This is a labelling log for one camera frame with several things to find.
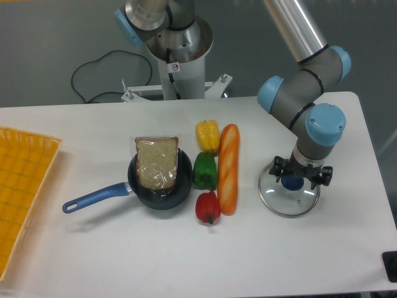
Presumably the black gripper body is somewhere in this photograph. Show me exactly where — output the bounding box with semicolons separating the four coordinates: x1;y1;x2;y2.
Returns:
280;158;321;181

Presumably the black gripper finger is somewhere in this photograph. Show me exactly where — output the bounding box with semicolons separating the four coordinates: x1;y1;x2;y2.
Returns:
310;166;333;189
269;156;284;183

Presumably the glass pot lid blue knob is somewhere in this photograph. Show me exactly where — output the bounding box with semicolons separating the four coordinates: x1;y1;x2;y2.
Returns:
258;164;320;218

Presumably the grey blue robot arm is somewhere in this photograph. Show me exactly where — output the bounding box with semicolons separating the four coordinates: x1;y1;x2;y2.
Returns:
114;1;351;187

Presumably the orange baguette loaf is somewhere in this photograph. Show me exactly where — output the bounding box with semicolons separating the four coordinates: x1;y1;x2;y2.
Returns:
218;124;240;215

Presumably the green bell pepper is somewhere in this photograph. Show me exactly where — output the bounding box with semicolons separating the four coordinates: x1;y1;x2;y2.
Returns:
193;152;218;190

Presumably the yellow bell pepper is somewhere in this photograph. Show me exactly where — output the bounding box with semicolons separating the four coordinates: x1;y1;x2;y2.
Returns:
195;120;220;155

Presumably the red bell pepper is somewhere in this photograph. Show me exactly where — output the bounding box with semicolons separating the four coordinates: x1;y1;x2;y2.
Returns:
195;191;221;225

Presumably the black corner box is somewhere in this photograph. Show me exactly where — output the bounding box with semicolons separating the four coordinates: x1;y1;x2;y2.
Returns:
381;251;397;283

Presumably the bagged bread slice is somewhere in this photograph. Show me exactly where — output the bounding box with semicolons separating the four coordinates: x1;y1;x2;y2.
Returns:
134;137;179;191

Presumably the yellow woven basket tray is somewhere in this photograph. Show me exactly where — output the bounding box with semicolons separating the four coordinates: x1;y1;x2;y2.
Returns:
1;127;62;281

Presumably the dark pan blue handle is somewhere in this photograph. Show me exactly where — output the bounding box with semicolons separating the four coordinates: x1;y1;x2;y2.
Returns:
62;148;192;214

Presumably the black floor cable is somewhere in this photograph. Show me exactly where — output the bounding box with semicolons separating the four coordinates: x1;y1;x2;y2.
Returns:
71;50;153;104

